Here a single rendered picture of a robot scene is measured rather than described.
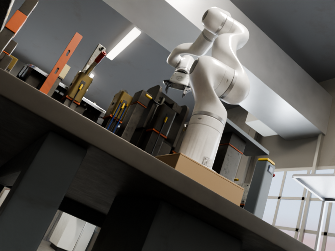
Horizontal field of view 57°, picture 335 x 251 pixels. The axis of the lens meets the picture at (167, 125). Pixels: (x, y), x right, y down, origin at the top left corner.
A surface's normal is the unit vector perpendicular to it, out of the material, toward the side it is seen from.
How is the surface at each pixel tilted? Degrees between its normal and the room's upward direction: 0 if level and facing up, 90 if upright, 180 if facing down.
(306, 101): 90
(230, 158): 90
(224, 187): 90
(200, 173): 90
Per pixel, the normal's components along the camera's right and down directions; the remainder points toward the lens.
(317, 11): -0.36, 0.85
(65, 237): 0.52, -0.16
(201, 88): -0.73, 0.04
